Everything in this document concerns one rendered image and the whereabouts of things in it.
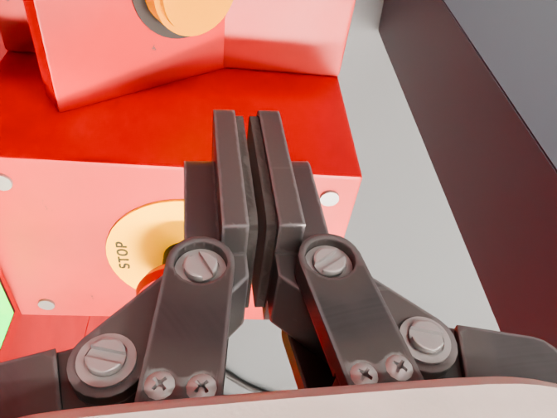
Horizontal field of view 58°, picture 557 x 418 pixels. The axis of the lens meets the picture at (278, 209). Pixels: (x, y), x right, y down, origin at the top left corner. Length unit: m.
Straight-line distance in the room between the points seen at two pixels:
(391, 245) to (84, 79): 1.31
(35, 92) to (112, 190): 0.06
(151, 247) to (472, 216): 0.45
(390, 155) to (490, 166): 0.68
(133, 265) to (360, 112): 0.95
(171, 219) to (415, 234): 1.28
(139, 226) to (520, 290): 0.40
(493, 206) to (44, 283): 0.44
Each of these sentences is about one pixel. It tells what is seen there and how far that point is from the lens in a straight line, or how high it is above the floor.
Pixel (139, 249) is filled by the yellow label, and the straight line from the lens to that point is 0.23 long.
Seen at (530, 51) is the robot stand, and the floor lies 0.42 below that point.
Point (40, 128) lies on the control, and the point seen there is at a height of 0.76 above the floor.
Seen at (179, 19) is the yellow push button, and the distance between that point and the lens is 0.22.
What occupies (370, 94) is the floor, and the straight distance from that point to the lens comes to 1.13.
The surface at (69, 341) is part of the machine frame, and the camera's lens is 0.75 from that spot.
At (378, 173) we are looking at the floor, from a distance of 1.28.
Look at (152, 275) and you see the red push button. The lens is 0.21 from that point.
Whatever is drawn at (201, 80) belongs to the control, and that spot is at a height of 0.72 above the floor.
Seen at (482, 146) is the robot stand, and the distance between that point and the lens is 0.60.
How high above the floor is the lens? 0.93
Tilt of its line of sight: 45 degrees down
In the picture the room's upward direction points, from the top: 176 degrees clockwise
